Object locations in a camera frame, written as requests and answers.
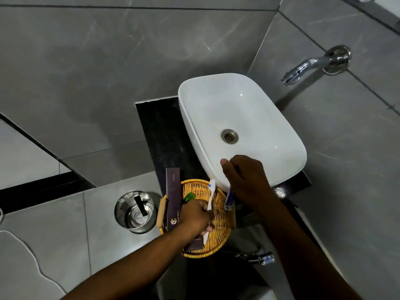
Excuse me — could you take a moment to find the round wicker basket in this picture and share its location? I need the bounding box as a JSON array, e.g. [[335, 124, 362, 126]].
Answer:
[[159, 179, 232, 259]]

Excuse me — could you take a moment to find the black item in bin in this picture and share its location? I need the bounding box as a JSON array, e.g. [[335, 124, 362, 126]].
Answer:
[[134, 195, 148, 216]]

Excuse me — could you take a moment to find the chrome angle valve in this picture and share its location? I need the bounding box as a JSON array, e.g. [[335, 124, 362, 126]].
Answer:
[[235, 249, 276, 266]]

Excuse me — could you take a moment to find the wooden handle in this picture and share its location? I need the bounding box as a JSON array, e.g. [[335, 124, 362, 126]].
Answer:
[[156, 198, 167, 229]]

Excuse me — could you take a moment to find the long dark purple box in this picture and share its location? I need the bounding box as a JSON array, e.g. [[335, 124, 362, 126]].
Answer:
[[166, 167, 183, 232]]

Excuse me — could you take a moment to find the white ceramic sink basin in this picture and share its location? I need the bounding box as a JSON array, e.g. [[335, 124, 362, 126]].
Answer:
[[178, 73, 307, 193]]

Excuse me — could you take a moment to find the person's left hand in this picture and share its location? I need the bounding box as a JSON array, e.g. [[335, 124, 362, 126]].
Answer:
[[179, 199, 218, 245]]

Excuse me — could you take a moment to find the person's left forearm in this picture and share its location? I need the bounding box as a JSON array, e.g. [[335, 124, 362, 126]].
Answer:
[[61, 229, 191, 300]]

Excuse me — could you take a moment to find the short dark purple box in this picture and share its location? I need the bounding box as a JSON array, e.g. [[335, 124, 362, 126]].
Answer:
[[183, 236, 205, 254]]

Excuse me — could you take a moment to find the steel waste bin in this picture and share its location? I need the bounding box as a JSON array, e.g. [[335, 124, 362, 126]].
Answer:
[[114, 190, 158, 235]]

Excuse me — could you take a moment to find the chrome wall faucet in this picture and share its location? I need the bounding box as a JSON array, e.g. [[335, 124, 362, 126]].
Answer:
[[281, 45, 352, 87]]

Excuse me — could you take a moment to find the white blue toothpaste tube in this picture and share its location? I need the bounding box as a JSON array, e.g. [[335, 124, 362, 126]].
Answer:
[[224, 185, 236, 211]]

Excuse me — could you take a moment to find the metal sink drain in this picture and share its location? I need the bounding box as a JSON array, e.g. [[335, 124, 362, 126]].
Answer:
[[221, 129, 239, 145]]

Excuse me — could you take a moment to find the person's right forearm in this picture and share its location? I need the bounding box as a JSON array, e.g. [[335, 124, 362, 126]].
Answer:
[[253, 191, 364, 300]]

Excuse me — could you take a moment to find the person's right hand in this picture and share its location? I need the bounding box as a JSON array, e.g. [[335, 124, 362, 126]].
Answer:
[[220, 155, 273, 211]]

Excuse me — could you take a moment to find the white toothbrush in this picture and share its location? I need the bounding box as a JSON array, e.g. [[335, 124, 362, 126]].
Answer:
[[203, 179, 217, 246]]

